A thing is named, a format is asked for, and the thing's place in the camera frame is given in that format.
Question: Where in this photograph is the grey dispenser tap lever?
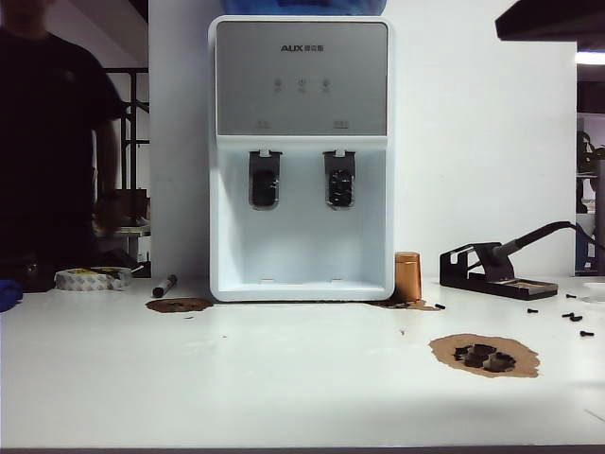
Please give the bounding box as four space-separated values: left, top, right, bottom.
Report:
248 149 284 210
322 149 356 210

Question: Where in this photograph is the white AUX water dispenser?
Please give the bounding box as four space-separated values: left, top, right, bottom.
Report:
206 14 396 304

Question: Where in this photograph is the copper cylindrical canister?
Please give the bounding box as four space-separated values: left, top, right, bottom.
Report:
394 251 423 304

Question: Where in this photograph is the black marker pen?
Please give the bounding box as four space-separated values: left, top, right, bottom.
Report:
151 273 179 299

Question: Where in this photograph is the black soldering iron stand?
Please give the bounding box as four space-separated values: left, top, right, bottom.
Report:
439 242 560 302

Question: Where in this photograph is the white small bench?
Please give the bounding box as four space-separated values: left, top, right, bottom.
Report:
101 221 152 266

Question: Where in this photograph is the brown cardboard box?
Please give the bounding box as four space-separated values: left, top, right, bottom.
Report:
115 188 151 221

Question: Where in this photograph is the large brown torn patch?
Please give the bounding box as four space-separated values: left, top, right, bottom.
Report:
428 333 542 379

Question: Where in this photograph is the white tape roll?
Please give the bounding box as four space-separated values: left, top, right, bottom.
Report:
54 266 133 292

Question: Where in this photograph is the black soldering iron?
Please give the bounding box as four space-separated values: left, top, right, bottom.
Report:
491 220 580 259

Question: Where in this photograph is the person in black shirt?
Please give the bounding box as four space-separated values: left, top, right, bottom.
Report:
0 0 125 294

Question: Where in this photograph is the dark potted plant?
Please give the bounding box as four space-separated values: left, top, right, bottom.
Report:
576 131 605 175

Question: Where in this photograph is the blue cloth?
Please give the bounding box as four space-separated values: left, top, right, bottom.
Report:
0 278 24 313

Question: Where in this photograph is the black metal railing frame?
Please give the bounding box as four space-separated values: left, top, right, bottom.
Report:
101 67 151 190

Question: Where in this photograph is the black soldering iron cable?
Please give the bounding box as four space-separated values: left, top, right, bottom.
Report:
574 221 605 259

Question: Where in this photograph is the grey post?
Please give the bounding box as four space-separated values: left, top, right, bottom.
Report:
594 159 605 275

